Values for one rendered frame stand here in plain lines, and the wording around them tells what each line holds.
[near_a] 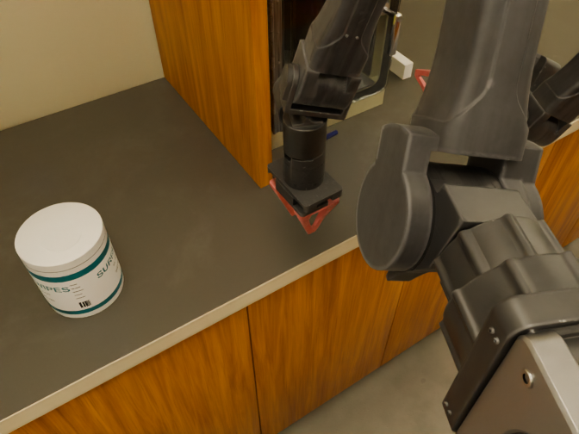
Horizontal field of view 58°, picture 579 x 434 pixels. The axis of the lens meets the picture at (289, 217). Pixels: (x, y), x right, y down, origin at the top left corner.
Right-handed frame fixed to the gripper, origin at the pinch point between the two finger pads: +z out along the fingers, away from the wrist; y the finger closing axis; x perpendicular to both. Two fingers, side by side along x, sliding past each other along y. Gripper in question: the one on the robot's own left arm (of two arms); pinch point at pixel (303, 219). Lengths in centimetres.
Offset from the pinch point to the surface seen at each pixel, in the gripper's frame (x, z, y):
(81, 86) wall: 14, 13, 76
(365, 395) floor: -29, 110, 4
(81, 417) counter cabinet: 43, 31, 6
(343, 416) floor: -19, 110, 2
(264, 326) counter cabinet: 5.5, 35.5, 5.9
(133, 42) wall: -1, 6, 76
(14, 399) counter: 48, 16, 5
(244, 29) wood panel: -5.8, -18.0, 26.1
